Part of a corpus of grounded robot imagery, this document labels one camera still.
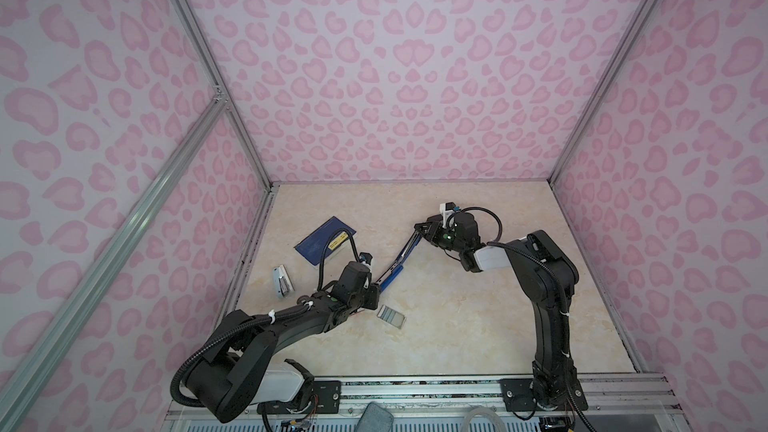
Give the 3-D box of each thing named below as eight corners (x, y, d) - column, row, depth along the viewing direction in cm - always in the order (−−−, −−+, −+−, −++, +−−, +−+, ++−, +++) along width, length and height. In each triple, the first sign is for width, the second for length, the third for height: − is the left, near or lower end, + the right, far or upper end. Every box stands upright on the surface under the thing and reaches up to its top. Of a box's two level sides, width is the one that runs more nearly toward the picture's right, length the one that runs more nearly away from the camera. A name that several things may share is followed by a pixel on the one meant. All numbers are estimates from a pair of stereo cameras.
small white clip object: (280, 298, 92) (277, 294, 90) (274, 273, 98) (271, 268, 96) (295, 292, 93) (292, 288, 91) (288, 267, 99) (285, 263, 97)
